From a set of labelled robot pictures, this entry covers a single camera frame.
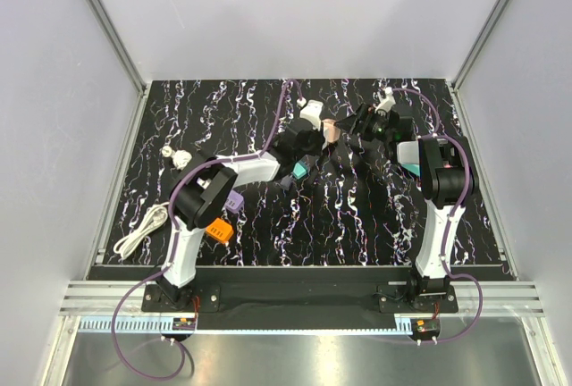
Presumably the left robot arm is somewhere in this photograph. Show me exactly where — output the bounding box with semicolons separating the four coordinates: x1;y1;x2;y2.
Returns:
156;118;338;311

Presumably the teal triangular power strip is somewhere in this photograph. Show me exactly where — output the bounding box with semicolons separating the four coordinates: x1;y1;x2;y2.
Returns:
400;158;421;177

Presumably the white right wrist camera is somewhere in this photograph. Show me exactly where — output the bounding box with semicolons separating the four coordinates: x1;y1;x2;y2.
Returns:
375;87;396;114

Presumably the orange power strip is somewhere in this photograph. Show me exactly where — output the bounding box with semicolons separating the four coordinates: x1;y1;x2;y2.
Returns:
206;218;234;245

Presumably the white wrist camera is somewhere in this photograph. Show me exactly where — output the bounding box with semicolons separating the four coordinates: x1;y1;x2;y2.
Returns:
375;87;396;114
299;100;324;130

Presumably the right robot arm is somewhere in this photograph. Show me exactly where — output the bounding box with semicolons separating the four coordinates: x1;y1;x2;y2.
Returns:
334;105;479;312

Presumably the dark purple plug adapter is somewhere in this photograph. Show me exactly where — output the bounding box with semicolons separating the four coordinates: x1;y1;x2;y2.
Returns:
279;175;294;191

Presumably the purple power strip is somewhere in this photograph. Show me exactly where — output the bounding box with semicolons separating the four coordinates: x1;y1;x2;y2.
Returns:
224;190;245;214

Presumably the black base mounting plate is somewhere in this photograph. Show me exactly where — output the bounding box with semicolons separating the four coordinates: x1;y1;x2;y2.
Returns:
141;282;458;314

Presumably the teal plug adapter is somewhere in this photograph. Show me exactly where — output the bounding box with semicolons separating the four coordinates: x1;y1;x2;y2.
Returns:
291;161;309;180

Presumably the white plug with cord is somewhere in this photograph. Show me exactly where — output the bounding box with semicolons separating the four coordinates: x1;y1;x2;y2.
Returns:
161;146;192;171

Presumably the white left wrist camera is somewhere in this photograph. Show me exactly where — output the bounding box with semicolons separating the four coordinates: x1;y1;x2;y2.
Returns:
299;100;324;130

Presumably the white pink socket adapter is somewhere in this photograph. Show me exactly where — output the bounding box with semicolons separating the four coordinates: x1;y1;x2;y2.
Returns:
322;119;341;145

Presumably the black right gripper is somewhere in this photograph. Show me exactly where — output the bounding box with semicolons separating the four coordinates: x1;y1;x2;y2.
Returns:
333;103;393;142

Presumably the aluminium frame rail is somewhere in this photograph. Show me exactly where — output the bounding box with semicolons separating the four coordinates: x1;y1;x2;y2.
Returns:
86;0;147;95

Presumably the white power cord bundle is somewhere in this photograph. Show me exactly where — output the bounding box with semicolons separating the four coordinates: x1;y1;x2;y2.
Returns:
114;202;171;263

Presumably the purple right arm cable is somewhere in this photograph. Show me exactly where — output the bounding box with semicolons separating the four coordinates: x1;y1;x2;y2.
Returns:
386;88;484;346

